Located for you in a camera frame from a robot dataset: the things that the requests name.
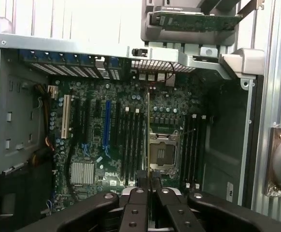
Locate RAM slot white latches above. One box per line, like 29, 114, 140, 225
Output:
195, 115, 208, 189
184, 114, 197, 189
135, 108, 141, 187
124, 106, 131, 188

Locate long black expansion slot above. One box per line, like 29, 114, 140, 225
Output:
114, 101, 122, 150
74, 96, 83, 140
82, 98, 91, 145

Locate green graphics card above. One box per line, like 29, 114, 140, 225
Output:
151, 0, 265, 32

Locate green motherboard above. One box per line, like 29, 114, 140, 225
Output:
47, 73, 210, 203

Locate metal CPU socket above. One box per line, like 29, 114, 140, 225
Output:
149, 131, 183, 175

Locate white expansion slot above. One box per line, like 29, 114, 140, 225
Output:
60, 94, 70, 140

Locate open black PC case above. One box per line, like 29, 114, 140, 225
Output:
0, 15, 265, 232

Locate grey parts rack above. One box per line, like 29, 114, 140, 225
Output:
140, 0, 266, 50

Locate blue expansion slot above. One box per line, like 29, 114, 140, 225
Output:
102, 100, 112, 153

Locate black plastic shroud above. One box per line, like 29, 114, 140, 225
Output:
0, 166, 56, 232

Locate black yellow power cable bundle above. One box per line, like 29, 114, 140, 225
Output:
31, 83, 58, 167

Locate silver chipset heatsink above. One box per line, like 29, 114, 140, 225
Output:
70, 161, 96, 186

